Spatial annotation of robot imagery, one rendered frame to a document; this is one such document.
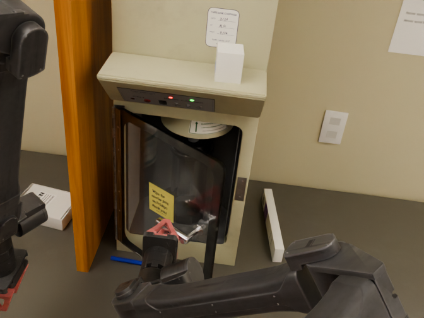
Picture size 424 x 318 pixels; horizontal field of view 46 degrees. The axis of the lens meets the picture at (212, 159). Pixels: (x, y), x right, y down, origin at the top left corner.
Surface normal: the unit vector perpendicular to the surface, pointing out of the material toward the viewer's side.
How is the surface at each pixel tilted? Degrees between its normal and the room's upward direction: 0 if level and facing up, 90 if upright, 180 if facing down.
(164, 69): 0
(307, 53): 90
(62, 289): 0
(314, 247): 40
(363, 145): 90
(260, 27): 90
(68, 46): 90
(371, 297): 52
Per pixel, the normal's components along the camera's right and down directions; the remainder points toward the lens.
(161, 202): -0.64, 0.39
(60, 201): 0.09, -0.82
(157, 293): -0.33, -0.90
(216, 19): -0.09, 0.55
